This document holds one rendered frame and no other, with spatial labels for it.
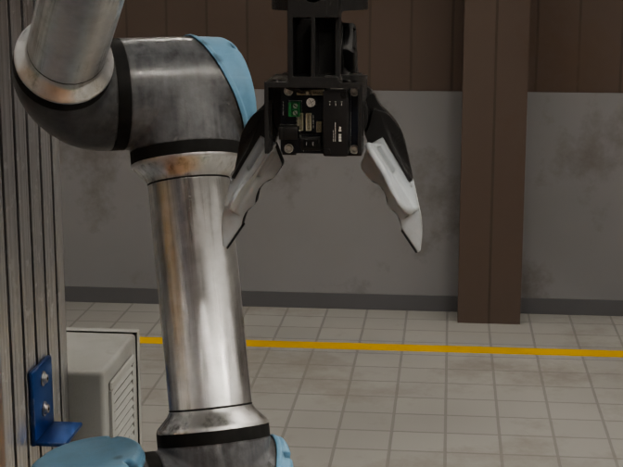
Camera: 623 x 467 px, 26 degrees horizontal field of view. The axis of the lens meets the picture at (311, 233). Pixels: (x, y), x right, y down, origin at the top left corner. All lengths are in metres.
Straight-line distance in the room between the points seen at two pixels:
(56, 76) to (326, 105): 0.39
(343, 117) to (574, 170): 5.73
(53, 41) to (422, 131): 5.44
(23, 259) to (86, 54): 0.37
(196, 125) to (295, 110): 0.40
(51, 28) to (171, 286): 0.30
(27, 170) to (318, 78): 0.65
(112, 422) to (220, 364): 0.44
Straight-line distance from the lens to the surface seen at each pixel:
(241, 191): 1.01
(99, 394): 1.74
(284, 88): 0.98
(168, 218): 1.37
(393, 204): 1.03
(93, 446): 1.38
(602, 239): 6.75
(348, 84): 0.96
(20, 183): 1.54
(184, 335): 1.36
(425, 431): 5.12
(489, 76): 6.39
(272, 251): 6.79
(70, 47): 1.24
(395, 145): 1.03
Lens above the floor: 1.75
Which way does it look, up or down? 12 degrees down
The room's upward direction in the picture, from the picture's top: straight up
